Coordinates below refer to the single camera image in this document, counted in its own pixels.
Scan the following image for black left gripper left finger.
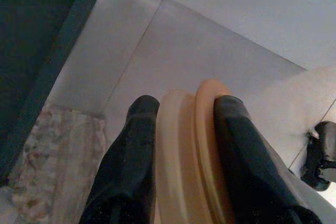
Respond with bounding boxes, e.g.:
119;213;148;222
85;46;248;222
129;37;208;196
78;94;160;224

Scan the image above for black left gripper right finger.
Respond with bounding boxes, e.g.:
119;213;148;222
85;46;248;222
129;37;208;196
214;95;323;224

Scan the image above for tan plastic bowl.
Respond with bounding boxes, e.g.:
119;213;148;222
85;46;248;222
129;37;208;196
154;78;236;224

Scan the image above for black robot foot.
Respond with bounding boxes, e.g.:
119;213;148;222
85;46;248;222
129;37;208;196
301;121;336;192

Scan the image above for dark green cabinet panel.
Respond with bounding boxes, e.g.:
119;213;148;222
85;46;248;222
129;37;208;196
0;0;113;187

